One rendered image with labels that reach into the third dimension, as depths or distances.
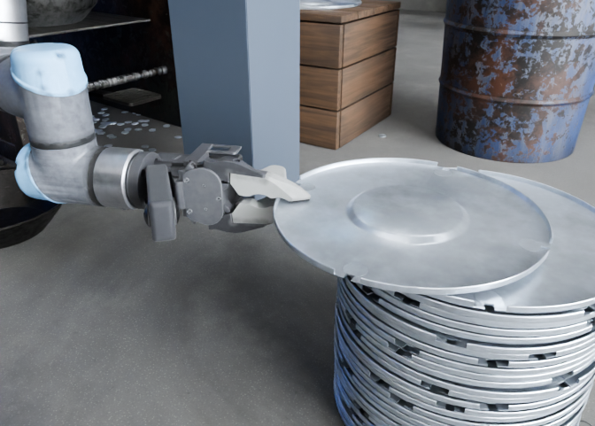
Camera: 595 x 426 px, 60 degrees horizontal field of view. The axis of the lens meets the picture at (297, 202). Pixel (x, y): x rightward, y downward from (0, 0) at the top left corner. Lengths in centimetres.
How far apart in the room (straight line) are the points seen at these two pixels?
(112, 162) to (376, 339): 36
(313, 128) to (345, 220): 91
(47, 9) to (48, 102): 91
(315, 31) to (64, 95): 85
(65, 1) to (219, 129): 66
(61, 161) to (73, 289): 33
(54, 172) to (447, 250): 46
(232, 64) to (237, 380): 55
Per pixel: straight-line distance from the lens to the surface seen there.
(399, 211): 57
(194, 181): 60
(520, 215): 61
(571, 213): 66
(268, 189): 58
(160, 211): 54
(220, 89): 101
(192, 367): 75
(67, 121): 66
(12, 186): 129
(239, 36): 96
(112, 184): 65
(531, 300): 49
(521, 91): 140
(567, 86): 144
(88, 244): 107
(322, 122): 143
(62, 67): 65
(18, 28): 77
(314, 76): 141
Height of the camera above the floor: 52
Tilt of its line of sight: 27 degrees down
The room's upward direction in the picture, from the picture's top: straight up
